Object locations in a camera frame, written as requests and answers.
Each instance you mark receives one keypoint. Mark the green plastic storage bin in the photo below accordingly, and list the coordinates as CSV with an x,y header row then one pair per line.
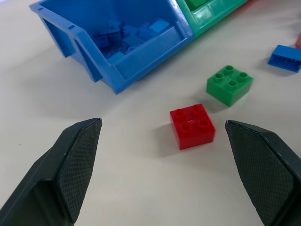
x,y
209,16

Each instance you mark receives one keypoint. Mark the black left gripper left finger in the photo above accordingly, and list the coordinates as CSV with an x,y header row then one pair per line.
x,y
58,174

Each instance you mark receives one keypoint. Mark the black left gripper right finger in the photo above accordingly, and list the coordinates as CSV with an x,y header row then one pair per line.
x,y
263,174

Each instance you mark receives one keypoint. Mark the blue plastic storage bin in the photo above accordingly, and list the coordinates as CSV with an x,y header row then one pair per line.
x,y
131,44

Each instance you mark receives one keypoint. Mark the blue toy brick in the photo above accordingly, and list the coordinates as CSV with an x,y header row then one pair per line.
x,y
285,58

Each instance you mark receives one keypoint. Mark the light blue brick in bin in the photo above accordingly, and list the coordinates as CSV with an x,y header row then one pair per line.
x,y
160,26

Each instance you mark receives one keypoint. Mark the red square toy brick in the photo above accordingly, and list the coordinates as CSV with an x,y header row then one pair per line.
x,y
192,128

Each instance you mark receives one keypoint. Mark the green square toy brick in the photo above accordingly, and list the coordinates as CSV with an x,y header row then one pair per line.
x,y
229,84

